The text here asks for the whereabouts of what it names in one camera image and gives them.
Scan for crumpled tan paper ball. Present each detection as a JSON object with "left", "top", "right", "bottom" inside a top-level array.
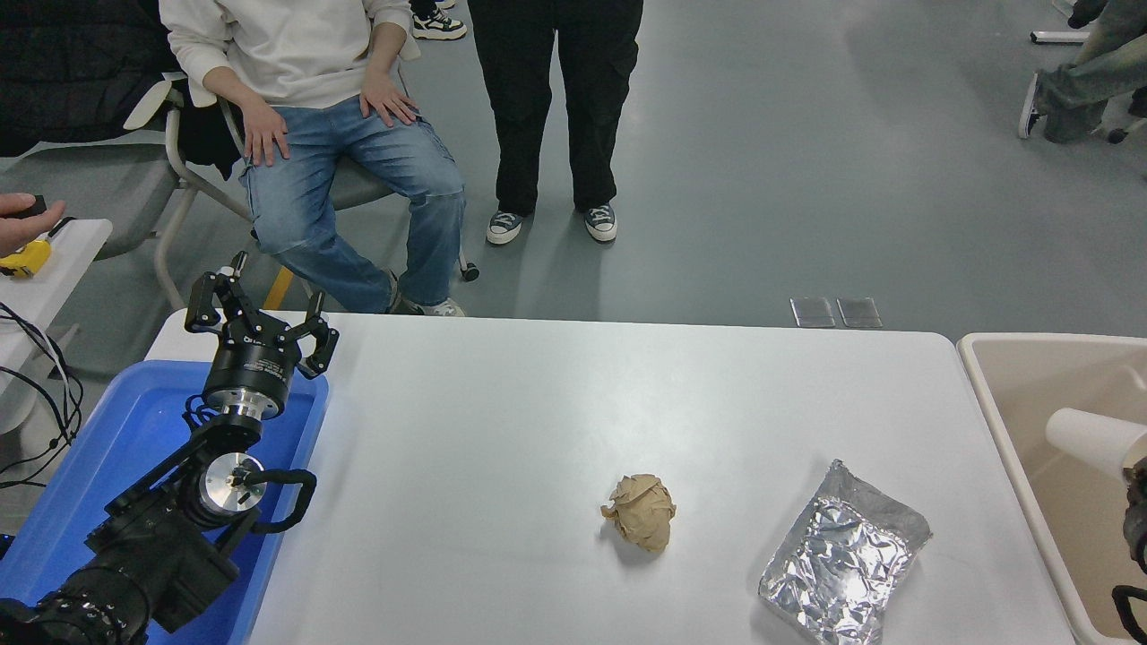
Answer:
[{"left": 601, "top": 474, "right": 677, "bottom": 554}]

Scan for black jacket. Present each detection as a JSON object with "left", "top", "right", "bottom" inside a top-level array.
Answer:
[{"left": 0, "top": 0, "right": 243, "bottom": 180}]

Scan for person's hand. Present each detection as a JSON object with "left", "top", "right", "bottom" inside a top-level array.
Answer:
[{"left": 0, "top": 193, "right": 68, "bottom": 257}]

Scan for black cable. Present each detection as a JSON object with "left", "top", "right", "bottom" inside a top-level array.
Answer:
[{"left": 0, "top": 303, "right": 86, "bottom": 489}]

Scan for small white side table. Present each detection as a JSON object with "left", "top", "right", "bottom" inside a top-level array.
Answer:
[{"left": 0, "top": 219, "right": 114, "bottom": 431}]

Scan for large pale bin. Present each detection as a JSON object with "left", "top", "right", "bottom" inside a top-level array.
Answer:
[{"left": 956, "top": 333, "right": 1147, "bottom": 645}]

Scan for person's right hand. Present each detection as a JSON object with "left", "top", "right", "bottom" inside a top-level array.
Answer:
[{"left": 240, "top": 94, "right": 290, "bottom": 168}]

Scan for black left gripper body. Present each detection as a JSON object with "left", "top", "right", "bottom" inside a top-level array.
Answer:
[{"left": 203, "top": 324, "right": 302, "bottom": 407}]

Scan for white paper cup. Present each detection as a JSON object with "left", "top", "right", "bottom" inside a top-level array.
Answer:
[{"left": 1045, "top": 408, "right": 1147, "bottom": 481}]

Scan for grey chair white frame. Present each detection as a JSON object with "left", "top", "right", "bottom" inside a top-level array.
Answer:
[
  {"left": 166, "top": 81, "right": 480, "bottom": 310},
  {"left": 0, "top": 76, "right": 203, "bottom": 310}
]

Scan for blue plastic tray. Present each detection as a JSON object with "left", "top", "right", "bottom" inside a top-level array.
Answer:
[{"left": 0, "top": 359, "right": 331, "bottom": 645}]

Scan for person's left hand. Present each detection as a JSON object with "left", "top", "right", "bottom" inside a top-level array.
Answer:
[{"left": 360, "top": 72, "right": 420, "bottom": 127}]

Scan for yellow tape measure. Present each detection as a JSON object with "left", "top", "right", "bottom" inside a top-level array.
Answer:
[{"left": 0, "top": 238, "right": 52, "bottom": 279}]

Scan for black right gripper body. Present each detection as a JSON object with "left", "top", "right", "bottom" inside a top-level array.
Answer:
[{"left": 1124, "top": 500, "right": 1147, "bottom": 574}]

